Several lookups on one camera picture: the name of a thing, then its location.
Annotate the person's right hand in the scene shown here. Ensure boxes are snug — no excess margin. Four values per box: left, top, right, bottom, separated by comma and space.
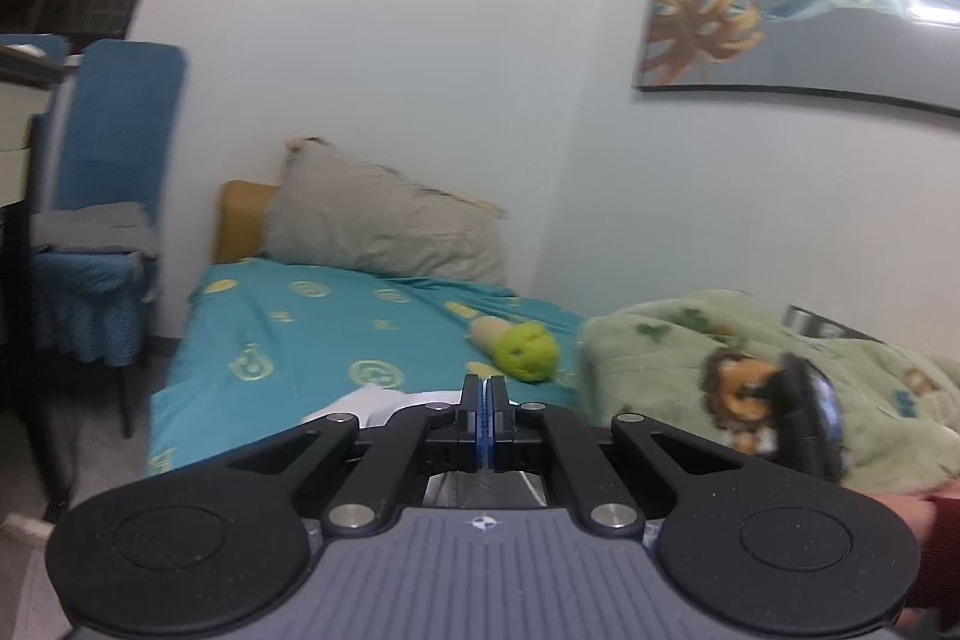
867, 492, 937, 637

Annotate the near blue covered chair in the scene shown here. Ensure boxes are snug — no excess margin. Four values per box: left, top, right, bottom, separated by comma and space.
32, 39, 187, 437

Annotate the green lion fleece blanket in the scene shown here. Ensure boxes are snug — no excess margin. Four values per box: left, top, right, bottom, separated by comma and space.
576, 289, 958, 494

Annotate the white t-shirt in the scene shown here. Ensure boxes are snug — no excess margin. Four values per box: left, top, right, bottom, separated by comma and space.
302, 385, 460, 427

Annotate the mustard yellow headboard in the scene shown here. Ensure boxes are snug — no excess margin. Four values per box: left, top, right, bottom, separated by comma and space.
212, 181, 278, 265

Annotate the green plush toy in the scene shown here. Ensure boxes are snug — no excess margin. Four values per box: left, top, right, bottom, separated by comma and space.
467, 315, 562, 383

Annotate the grey folded cloth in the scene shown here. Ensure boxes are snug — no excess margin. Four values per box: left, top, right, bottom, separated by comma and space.
31, 202, 160, 259

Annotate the teal patterned bed sheet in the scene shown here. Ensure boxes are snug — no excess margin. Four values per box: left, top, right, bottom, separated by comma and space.
145, 259, 583, 474

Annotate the grey pillow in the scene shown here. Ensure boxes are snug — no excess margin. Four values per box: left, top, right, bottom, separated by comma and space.
262, 138, 508, 286

